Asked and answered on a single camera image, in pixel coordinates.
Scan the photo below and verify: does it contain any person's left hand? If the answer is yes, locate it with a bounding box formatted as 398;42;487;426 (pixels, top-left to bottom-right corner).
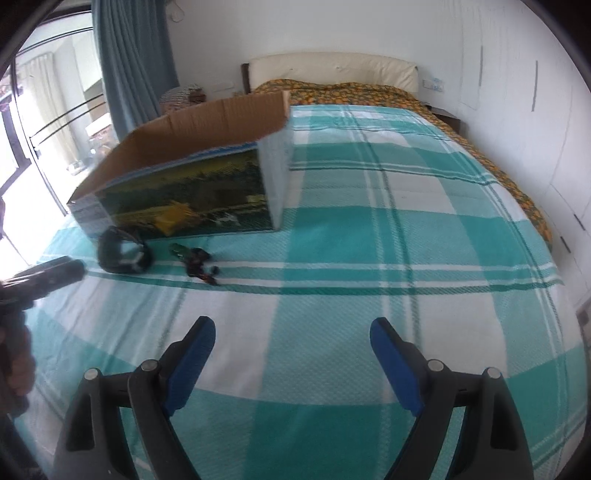
3;326;36;397

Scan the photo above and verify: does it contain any glass sliding door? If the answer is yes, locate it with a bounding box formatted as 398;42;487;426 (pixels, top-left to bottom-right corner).
1;1;117;213

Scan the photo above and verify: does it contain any open cardboard box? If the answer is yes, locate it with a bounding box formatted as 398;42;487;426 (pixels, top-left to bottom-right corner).
67;91;294;239

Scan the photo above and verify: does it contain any pile of clothes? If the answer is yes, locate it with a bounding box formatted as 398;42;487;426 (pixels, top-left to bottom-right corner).
159;84;206;114

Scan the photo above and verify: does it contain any blue curtain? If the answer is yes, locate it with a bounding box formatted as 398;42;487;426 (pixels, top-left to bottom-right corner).
91;0;179;140

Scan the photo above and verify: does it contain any teal plaid bed sheet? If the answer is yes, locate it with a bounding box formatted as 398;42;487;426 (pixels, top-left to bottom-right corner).
16;105;587;479

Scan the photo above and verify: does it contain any dark wooden nightstand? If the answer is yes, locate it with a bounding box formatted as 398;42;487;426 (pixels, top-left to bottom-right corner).
426;104;462;134

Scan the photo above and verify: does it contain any orange floral quilt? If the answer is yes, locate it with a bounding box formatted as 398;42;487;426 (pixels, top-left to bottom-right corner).
252;79;554;250

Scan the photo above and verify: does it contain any white wardrobe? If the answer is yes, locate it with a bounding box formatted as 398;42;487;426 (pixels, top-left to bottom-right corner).
458;1;590;304

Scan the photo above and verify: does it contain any cream bed headboard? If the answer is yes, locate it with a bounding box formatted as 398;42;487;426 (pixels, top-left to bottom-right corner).
240;52;419;97

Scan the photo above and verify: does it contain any green dark bead necklace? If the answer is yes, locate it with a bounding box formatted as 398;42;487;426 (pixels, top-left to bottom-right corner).
167;242;223;286

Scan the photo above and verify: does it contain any wall socket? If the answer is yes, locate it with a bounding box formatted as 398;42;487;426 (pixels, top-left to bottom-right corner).
422;78;445;93

